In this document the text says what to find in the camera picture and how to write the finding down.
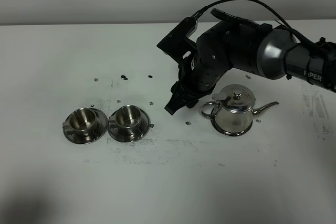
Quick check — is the stainless steel teacup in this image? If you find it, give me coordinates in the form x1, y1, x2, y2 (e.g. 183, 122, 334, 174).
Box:
108, 105, 142, 130
62, 108, 98, 135

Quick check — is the stainless steel saucer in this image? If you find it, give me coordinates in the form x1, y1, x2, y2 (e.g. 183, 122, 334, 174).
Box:
62, 107, 108, 144
107, 108, 150, 143

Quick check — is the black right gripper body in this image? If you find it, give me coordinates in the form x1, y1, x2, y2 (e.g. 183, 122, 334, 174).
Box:
172, 53, 223, 102

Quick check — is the left stainless steel teacup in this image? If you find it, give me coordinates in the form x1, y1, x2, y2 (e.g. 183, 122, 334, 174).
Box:
62, 108, 98, 135

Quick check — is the left stainless steel saucer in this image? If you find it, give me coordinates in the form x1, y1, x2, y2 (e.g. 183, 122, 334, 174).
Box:
62, 107, 108, 144

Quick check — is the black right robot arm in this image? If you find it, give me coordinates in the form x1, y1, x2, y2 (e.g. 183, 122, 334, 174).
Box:
158, 17, 335, 114

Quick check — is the right stainless steel saucer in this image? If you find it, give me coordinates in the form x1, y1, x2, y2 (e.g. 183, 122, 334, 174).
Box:
107, 108, 150, 143

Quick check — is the stainless steel teapot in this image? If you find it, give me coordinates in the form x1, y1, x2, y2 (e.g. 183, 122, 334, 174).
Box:
199, 84, 279, 136

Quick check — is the right stainless steel teacup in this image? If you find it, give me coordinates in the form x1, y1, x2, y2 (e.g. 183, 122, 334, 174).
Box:
108, 105, 142, 130

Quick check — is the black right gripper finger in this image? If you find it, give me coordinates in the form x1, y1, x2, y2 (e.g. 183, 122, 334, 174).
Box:
165, 92, 189, 115
186, 99, 198, 108

